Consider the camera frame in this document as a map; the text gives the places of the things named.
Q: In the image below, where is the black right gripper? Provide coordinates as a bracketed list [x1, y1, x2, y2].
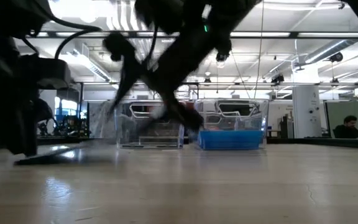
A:
[103, 21, 232, 131]

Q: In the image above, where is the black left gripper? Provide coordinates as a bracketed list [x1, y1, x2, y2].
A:
[0, 37, 71, 157]

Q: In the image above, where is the clear plastic bin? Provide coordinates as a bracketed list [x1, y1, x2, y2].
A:
[194, 98, 270, 151]
[115, 100, 185, 150]

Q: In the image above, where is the dark background equipment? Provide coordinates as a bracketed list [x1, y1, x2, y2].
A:
[37, 98, 90, 138]

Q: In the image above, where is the white round column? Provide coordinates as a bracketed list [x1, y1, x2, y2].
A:
[291, 67, 321, 139]

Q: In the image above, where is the black ceiling spotlight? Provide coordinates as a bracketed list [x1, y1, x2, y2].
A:
[328, 51, 344, 63]

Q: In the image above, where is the person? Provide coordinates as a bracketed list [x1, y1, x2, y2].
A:
[332, 114, 358, 140]

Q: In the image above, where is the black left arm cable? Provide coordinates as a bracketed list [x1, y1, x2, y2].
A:
[53, 25, 103, 60]

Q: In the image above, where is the black aluminium table frame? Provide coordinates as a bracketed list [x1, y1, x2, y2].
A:
[0, 135, 358, 151]

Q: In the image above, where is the grey partition wall panel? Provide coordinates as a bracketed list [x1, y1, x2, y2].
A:
[324, 100, 358, 140]

